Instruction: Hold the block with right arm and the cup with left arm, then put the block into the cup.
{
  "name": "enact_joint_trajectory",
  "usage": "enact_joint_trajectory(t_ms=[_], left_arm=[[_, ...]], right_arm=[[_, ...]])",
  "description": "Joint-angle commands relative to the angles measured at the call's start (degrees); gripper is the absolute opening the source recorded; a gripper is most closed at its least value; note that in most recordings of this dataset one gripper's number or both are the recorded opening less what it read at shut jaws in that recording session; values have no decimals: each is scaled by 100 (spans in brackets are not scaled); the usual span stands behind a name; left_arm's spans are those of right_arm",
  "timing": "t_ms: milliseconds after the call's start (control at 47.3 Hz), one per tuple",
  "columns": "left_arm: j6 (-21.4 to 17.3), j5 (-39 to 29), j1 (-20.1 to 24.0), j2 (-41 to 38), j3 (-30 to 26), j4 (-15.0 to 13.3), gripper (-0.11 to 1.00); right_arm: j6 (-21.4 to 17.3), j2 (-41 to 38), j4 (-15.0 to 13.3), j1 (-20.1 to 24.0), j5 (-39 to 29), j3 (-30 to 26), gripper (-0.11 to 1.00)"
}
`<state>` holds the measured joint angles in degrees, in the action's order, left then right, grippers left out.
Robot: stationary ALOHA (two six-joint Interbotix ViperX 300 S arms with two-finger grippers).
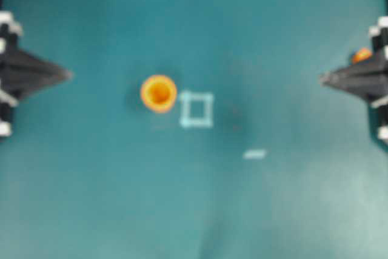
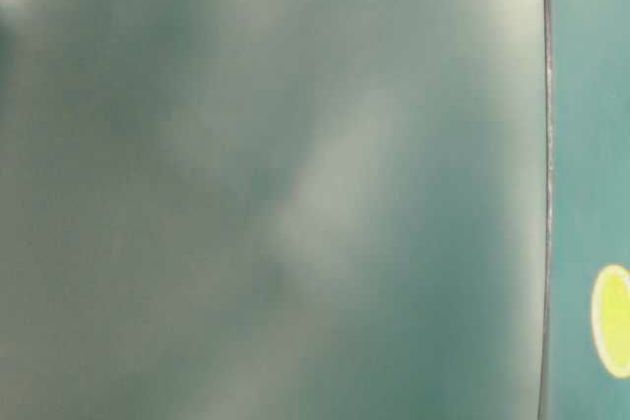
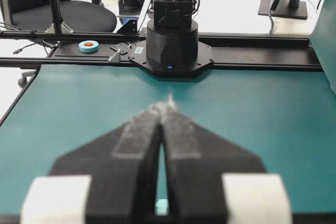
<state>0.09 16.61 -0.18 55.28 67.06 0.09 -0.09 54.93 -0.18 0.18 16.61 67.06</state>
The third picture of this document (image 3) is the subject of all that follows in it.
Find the teal side panel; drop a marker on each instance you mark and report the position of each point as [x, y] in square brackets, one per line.
[323, 40]

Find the black mounting plate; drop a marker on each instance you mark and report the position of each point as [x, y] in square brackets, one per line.
[204, 56]

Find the black aluminium rail frame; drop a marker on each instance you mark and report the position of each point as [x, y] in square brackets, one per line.
[229, 52]

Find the silver corner bracket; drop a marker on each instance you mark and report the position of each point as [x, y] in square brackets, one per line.
[116, 57]

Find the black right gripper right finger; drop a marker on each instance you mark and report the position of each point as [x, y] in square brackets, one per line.
[213, 180]

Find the black office chair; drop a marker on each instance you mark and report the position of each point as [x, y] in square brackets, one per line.
[72, 15]

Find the black monitor stand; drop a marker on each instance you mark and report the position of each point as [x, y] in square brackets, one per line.
[293, 9]

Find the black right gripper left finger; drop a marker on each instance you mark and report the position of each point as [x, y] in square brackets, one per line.
[111, 179]

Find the teal tape roll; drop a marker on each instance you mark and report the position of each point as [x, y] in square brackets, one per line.
[88, 46]

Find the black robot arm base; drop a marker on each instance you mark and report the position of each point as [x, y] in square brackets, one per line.
[172, 36]

